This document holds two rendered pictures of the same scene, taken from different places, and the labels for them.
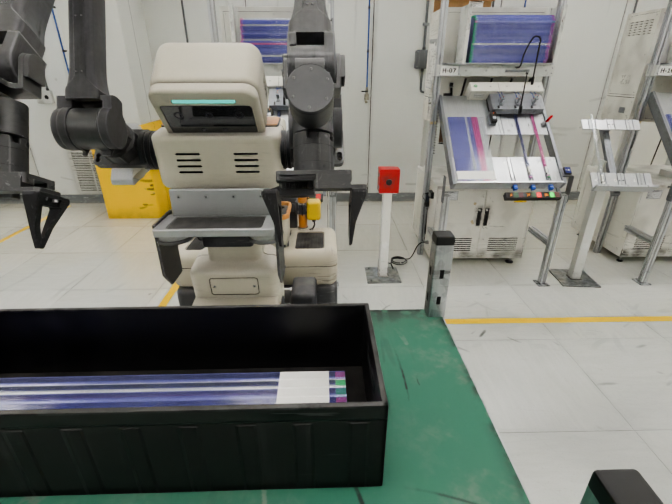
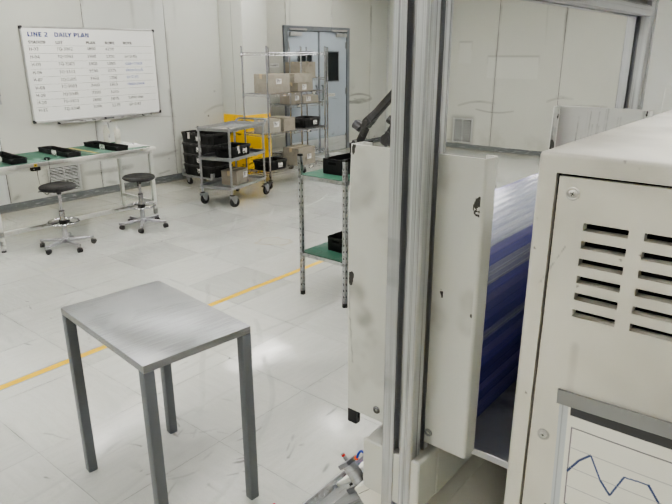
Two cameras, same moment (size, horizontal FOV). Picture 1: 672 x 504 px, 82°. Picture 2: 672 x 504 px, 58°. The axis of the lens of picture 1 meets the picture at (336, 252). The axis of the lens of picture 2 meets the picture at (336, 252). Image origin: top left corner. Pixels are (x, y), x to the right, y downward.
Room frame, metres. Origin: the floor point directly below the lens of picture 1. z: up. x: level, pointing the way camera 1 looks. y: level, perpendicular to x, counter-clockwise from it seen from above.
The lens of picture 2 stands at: (3.21, -3.36, 1.80)
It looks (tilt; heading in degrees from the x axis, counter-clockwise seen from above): 18 degrees down; 130
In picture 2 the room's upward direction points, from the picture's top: straight up
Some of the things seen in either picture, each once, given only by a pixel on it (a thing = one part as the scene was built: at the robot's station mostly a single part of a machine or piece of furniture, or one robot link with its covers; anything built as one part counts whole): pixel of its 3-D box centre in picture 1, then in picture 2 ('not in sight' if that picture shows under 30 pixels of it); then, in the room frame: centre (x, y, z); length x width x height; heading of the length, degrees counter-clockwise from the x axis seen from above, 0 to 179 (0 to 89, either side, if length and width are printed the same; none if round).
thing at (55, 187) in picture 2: not in sight; (65, 216); (-2.39, -0.79, 0.31); 0.52 x 0.49 x 0.62; 91
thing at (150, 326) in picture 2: not in sight; (161, 403); (1.22, -2.16, 0.40); 0.70 x 0.45 x 0.80; 175
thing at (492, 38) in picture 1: (508, 39); not in sight; (2.84, -1.11, 1.52); 0.51 x 0.13 x 0.27; 91
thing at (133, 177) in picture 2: not in sight; (142, 201); (-2.49, 0.11, 0.28); 0.54 x 0.52 x 0.57; 24
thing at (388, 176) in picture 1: (385, 224); not in sight; (2.48, -0.34, 0.39); 0.24 x 0.24 x 0.78; 1
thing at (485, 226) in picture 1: (466, 212); not in sight; (2.96, -1.05, 0.31); 0.70 x 0.65 x 0.62; 91
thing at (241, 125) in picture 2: not in sight; (234, 160); (-2.73, 1.62, 0.50); 0.90 x 0.54 x 1.00; 106
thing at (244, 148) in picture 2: not in sight; (232, 150); (-2.72, 1.59, 0.63); 0.40 x 0.30 x 0.14; 106
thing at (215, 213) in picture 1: (224, 236); not in sight; (0.82, 0.26, 0.99); 0.28 x 0.16 x 0.22; 92
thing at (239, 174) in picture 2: not in sight; (235, 175); (-2.73, 1.61, 0.30); 0.30 x 0.23 x 0.18; 110
